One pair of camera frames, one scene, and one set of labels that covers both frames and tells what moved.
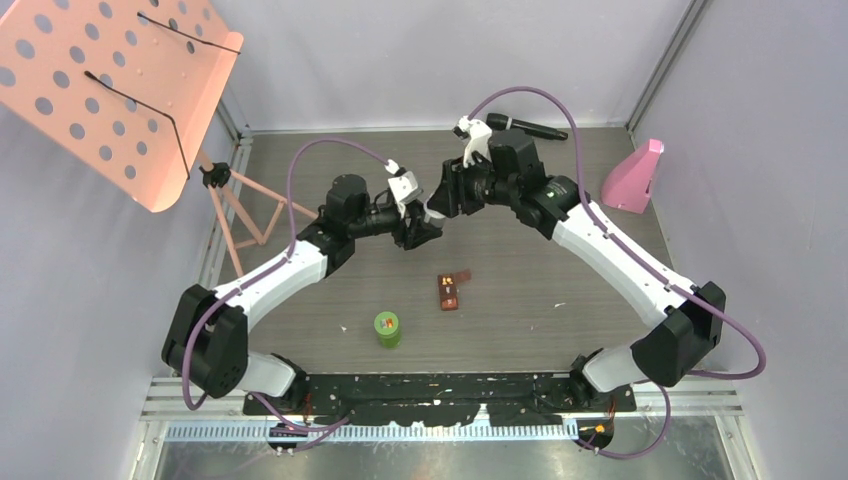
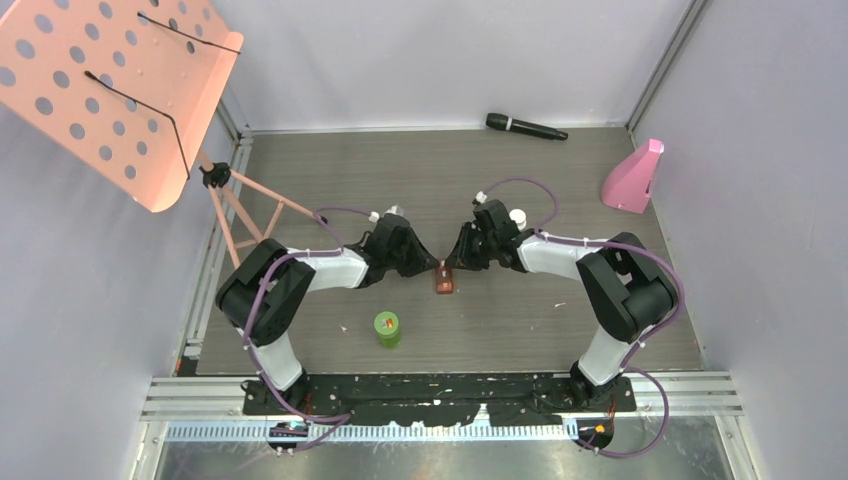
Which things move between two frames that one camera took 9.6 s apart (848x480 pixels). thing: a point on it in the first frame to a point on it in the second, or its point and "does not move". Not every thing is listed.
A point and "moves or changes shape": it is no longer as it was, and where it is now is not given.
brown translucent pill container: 448,289 moves or changes shape
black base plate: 450,399 does not move
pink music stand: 128,87 does not move
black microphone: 501,122 does not move
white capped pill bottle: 433,218 moves or changes shape
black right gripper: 452,190 to 462,257
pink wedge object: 628,183 does not move
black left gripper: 417,232 to 421,259
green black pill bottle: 386,324 does not move
